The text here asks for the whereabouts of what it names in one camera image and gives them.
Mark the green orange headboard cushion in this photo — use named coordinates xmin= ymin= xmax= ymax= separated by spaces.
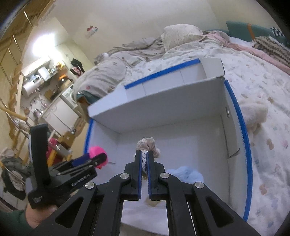
xmin=226 ymin=21 xmax=274 ymax=42

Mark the black white striped cloth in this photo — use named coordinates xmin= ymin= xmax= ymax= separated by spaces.
xmin=270 ymin=27 xmax=287 ymax=44

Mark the light blue fluffy scrunchie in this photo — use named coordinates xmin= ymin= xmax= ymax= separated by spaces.
xmin=166 ymin=166 xmax=204 ymax=184

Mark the striped knitted blanket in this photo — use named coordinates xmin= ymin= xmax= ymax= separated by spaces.
xmin=253 ymin=36 xmax=289 ymax=67

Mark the white kitchen cabinet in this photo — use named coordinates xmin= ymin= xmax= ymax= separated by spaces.
xmin=41 ymin=97 xmax=79 ymax=135

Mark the beige rumpled quilt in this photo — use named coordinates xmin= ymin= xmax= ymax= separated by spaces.
xmin=73 ymin=36 xmax=165 ymax=101

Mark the floral pillow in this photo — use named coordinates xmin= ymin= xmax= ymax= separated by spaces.
xmin=161 ymin=24 xmax=205 ymax=52

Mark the left hand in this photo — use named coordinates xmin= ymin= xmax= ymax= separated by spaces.
xmin=25 ymin=204 xmax=57 ymax=229

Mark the white water heater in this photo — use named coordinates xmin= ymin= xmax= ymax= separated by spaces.
xmin=22 ymin=75 xmax=43 ymax=98

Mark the beige lace scrunchie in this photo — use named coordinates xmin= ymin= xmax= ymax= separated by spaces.
xmin=136 ymin=137 xmax=160 ymax=175

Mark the cream fluffy plush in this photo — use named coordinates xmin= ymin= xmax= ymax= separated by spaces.
xmin=239 ymin=99 xmax=268 ymax=134

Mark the small cardboard box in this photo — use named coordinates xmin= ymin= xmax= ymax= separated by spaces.
xmin=57 ymin=131 xmax=76 ymax=150

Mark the white washing machine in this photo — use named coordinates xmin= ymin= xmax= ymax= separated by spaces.
xmin=60 ymin=86 xmax=77 ymax=110

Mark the blue white cardboard box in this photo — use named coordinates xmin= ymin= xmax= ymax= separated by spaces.
xmin=86 ymin=58 xmax=257 ymax=235

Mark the pink heart sponge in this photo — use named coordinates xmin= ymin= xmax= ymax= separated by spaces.
xmin=88 ymin=146 xmax=108 ymax=169

